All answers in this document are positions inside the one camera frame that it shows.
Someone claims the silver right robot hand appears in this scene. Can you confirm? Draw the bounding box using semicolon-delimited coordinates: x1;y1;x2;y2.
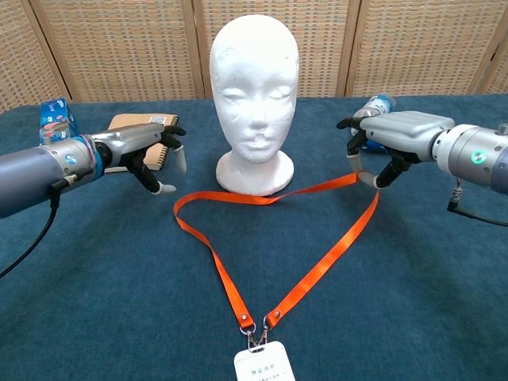
336;110;456;190

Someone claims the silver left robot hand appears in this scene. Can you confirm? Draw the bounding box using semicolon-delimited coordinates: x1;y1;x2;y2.
85;122;187;195

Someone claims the orange lanyard strap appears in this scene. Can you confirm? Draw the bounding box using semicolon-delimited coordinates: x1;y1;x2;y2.
173;170;381;352

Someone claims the white badge card holder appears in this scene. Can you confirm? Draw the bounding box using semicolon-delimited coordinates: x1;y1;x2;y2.
233;341;297;381

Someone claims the brown spiral notebook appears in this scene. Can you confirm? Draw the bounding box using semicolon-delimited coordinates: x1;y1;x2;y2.
103;114;179;174

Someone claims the clear plastic water bottle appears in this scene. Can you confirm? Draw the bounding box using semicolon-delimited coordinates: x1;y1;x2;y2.
352;93;397;120

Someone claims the blue cookie box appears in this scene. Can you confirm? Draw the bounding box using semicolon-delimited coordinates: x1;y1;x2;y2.
38;98;79;146

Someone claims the woven folding screen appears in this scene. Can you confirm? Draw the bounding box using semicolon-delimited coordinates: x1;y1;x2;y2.
0;0;508;114

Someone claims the white foam mannequin head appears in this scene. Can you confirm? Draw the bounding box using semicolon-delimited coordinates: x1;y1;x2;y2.
209;13;301;197

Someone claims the blue table cloth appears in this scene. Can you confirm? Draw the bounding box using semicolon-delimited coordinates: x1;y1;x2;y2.
0;94;508;381

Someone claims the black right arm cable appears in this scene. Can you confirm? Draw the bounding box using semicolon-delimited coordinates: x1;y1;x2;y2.
446;178;508;228

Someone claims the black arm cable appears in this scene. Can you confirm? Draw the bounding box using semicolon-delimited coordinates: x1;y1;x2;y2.
0;170;94;279
446;178;508;228

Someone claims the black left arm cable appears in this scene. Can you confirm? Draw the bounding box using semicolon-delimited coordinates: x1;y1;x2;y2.
0;170;94;279

